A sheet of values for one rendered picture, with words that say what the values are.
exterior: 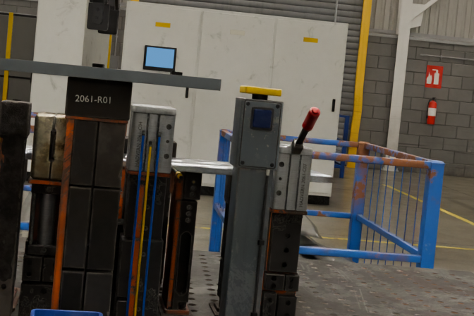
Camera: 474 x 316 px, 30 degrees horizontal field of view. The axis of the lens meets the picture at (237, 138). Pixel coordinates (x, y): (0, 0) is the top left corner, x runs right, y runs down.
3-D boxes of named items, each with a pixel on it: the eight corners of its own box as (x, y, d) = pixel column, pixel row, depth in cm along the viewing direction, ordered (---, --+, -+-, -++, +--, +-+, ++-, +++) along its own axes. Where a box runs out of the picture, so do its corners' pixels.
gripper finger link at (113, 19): (120, -7, 143) (116, 34, 143) (123, -5, 146) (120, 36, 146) (101, -9, 143) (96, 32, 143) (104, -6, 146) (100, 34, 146)
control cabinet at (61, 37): (58, 161, 1174) (73, -24, 1161) (98, 165, 1176) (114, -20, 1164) (20, 180, 935) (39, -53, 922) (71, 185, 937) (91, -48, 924)
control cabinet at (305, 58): (110, 187, 942) (130, -43, 929) (112, 182, 995) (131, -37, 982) (331, 206, 968) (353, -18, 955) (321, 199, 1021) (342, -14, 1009)
